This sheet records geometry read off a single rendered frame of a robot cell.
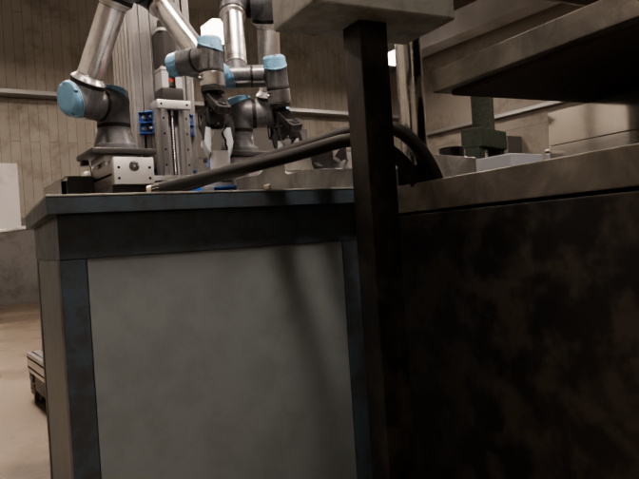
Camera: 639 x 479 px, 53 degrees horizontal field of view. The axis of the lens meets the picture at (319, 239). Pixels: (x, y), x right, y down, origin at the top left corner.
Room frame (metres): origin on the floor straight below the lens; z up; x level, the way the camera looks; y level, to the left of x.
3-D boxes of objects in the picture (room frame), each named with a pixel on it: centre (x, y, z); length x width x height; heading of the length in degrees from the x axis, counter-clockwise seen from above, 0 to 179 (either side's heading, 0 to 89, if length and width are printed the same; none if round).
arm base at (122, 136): (2.30, 0.71, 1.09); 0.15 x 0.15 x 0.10
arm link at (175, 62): (1.98, 0.37, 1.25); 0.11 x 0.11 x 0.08; 61
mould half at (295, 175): (1.91, 0.03, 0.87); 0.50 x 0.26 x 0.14; 28
